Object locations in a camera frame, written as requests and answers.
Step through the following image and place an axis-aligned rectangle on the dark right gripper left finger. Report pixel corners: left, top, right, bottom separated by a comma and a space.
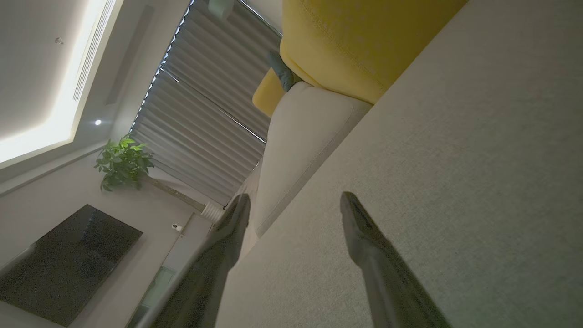
153, 194, 252, 328

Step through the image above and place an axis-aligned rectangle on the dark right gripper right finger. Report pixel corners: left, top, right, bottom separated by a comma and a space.
339, 191, 451, 328

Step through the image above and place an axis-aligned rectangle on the beige low cabinet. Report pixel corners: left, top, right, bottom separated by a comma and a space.
127, 213, 215, 328

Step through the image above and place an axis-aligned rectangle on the white ribbed plant pot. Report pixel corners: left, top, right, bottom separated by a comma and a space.
200, 202, 225, 223

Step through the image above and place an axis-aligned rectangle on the grey fabric sofa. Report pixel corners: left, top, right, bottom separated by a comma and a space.
214, 0, 583, 328

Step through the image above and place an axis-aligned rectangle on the green leafy houseplant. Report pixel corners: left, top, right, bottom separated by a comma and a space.
94, 135, 205, 211

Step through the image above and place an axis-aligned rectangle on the black flat television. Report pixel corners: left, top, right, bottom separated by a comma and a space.
0, 204, 143, 328

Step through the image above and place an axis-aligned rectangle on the cream fabric cushion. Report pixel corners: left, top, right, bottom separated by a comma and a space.
252, 82, 373, 238

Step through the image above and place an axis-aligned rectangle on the grey pleated curtain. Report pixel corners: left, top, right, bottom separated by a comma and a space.
130, 0, 283, 205

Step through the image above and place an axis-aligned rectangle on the yellow fabric cushion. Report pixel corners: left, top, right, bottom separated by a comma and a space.
280, 0, 470, 105
252, 68, 287, 117

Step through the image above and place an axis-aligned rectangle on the dark teal cushion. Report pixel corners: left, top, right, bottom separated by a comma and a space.
266, 49, 302, 93

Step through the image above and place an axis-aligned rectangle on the white ceiling air vent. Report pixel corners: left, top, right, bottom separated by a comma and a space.
72, 0, 118, 102

